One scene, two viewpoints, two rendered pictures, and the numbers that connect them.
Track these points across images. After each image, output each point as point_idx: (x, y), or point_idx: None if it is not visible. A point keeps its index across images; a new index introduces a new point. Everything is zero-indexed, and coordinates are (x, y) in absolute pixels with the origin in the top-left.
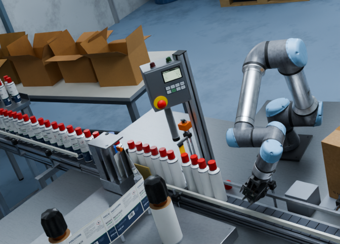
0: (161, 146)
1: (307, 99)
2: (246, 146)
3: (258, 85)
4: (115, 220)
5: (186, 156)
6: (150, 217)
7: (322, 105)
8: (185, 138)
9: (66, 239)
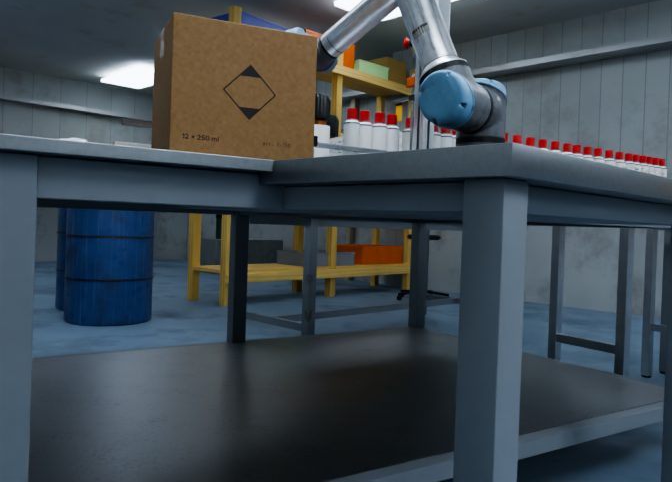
0: None
1: (416, 50)
2: None
3: None
4: (342, 153)
5: (387, 115)
6: None
7: (435, 74)
8: (404, 98)
9: None
